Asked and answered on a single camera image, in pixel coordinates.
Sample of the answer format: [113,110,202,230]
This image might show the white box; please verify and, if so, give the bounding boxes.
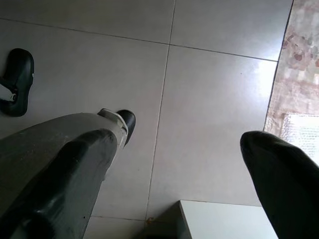
[179,200,279,239]

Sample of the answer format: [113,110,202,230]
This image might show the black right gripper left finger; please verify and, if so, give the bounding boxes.
[0,128,118,239]

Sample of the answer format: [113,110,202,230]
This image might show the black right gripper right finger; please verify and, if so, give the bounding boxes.
[240,130,319,239]

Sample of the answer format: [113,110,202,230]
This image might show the white textured floor mat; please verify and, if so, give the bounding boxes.
[283,113,319,153]

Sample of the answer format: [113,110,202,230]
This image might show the brown patterned rug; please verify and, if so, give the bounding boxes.
[263,0,319,150]

